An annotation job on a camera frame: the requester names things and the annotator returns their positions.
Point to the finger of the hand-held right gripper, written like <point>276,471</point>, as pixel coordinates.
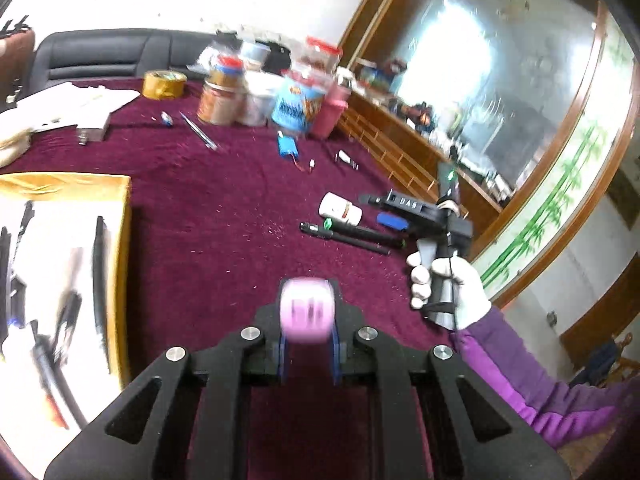
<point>392,221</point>
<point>375,200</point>

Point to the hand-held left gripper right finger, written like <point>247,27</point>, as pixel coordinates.
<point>338,360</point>

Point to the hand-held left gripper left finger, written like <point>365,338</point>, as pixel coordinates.
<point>283,360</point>

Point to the green-capped black marker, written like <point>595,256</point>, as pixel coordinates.
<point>370,234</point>

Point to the small orange paint bottle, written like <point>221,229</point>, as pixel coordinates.
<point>340,208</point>

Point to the slim black marker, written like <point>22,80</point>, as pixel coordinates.
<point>350,241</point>

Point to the yellow cardboard box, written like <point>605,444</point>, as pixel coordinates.
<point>65,180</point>

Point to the person's right forearm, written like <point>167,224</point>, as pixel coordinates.
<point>515,385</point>

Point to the person's right hand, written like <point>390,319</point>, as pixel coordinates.
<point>470,290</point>

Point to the small white tube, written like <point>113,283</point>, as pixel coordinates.
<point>345,158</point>

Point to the wooden shelf cabinet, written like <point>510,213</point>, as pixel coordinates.
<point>390,140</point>

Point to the blue battery pack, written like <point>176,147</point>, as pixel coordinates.
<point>288,145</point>

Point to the blue label jar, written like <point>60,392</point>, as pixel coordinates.
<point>297,105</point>

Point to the white plastic tub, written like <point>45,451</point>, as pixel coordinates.
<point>257,102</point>

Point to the large wood framed mirror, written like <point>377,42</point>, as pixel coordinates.
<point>500,85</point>

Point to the clear jar with red lid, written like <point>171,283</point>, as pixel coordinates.
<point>324,50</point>

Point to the black bag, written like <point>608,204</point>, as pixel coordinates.
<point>277,57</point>

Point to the brown jar with coloured lid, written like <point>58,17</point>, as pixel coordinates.
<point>220,100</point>

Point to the light blue lidded tub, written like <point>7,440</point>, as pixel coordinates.
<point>252,55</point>

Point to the silver blue pen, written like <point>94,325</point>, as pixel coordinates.
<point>197,130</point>

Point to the dark wooden chair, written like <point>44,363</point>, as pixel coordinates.
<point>597,360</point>

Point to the yellow tape roll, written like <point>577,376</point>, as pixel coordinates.
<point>162,85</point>

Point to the dark grey sofa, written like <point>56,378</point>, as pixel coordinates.
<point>100,52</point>

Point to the stack of white papers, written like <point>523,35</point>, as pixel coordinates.
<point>60,105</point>

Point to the brown armchair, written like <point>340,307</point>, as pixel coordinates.
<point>17,65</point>

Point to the green bamboo wall panel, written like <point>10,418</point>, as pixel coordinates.
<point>550,200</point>

